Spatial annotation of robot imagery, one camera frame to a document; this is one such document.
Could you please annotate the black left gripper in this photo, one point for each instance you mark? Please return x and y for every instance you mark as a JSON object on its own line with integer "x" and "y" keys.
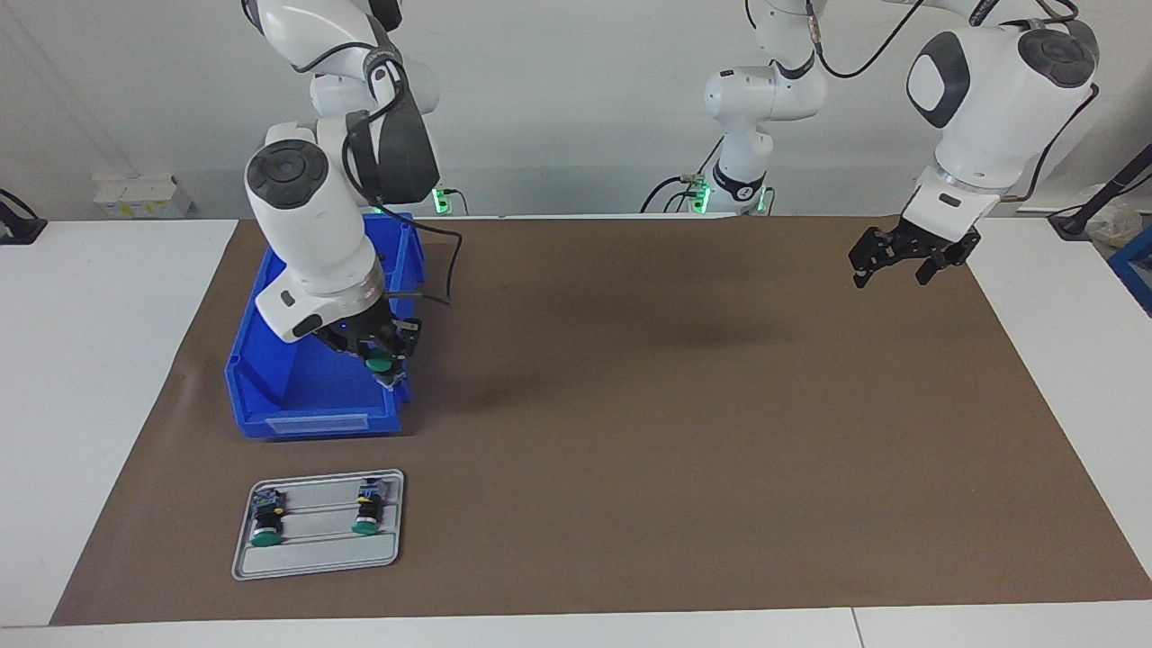
{"x": 936, "y": 238}

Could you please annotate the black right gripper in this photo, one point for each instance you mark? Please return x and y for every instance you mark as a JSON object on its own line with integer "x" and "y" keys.
{"x": 364, "y": 331}

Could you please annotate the green push button switch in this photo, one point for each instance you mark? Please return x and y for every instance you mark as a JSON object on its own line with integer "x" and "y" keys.
{"x": 266, "y": 522}
{"x": 379, "y": 364}
{"x": 368, "y": 511}

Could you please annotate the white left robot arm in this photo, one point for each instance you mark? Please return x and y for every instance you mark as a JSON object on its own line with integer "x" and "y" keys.
{"x": 981, "y": 117}

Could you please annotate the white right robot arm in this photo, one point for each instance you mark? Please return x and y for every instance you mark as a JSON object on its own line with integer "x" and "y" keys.
{"x": 315, "y": 234}

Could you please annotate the blue plastic storage bin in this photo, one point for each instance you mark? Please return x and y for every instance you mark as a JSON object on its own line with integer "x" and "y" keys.
{"x": 288, "y": 396}

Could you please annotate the green lit base connector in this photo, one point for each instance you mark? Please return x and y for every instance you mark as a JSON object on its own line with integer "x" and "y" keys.
{"x": 698, "y": 193}
{"x": 440, "y": 200}

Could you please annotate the clear plastic bag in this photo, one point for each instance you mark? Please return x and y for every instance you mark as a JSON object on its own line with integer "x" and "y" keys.
{"x": 1111, "y": 220}

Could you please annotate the black stand pole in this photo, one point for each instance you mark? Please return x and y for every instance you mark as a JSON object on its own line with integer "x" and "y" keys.
{"x": 1111, "y": 184}

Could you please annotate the grey metal tray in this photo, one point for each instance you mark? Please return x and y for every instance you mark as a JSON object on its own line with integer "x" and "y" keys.
{"x": 315, "y": 553}

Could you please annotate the blue crate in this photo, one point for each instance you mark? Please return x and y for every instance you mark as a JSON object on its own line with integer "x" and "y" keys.
{"x": 1136, "y": 270}

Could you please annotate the brown table mat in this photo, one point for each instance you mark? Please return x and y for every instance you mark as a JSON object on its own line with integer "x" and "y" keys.
{"x": 720, "y": 495}

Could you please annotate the black table clamp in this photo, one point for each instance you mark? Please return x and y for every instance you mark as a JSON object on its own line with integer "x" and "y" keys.
{"x": 18, "y": 227}

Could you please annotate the white wall box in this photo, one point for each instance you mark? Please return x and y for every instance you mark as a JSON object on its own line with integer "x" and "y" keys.
{"x": 139, "y": 196}

